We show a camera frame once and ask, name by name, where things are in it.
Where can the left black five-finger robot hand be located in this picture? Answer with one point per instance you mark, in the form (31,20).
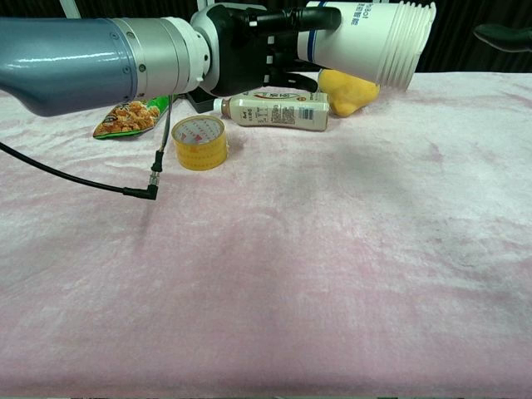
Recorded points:
(237,50)

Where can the right black five-finger robot hand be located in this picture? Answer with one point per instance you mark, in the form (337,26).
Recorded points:
(507,37)

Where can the white paper cup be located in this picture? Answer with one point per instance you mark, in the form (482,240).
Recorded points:
(365,37)

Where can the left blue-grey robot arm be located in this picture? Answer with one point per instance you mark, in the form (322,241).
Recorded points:
(75,62)

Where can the black rectangular box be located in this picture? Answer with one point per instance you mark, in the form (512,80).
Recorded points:
(199,101)

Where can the milk tea bottle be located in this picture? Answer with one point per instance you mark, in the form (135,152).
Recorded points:
(282,112)

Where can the yellow tape roll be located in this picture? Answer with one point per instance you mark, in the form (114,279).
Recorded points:
(201,147)

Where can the yellow plush toy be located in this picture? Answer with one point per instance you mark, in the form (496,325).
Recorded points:
(349,95)

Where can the green snack bag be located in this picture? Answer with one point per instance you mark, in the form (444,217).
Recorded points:
(129,118)

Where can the pink plush tablecloth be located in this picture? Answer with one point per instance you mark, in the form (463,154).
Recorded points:
(291,257)

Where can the white screen frame post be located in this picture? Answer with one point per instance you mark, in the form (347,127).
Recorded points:
(63,8)
(200,4)

